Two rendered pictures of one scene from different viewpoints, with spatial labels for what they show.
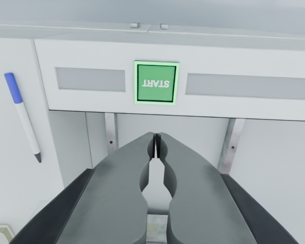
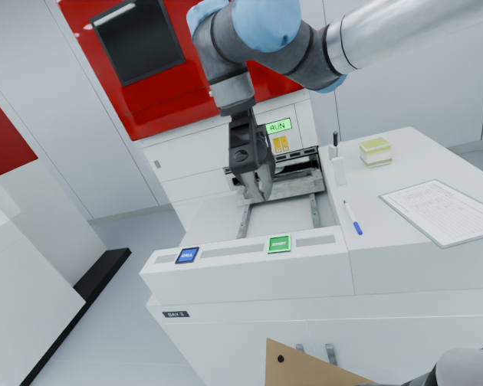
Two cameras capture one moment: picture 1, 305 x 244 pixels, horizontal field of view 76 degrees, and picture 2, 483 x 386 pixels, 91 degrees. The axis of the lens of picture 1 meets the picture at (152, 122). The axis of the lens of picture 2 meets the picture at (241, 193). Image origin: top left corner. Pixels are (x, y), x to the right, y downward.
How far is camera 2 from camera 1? 0.42 m
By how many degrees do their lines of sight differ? 38
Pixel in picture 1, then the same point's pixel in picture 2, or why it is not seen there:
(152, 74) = (280, 246)
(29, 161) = (352, 200)
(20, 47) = (353, 246)
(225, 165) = (241, 230)
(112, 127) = not seen: hidden behind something
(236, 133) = not seen: hidden behind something
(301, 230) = (193, 211)
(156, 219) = (283, 194)
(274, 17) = not seen: outside the picture
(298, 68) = (211, 260)
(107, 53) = (305, 251)
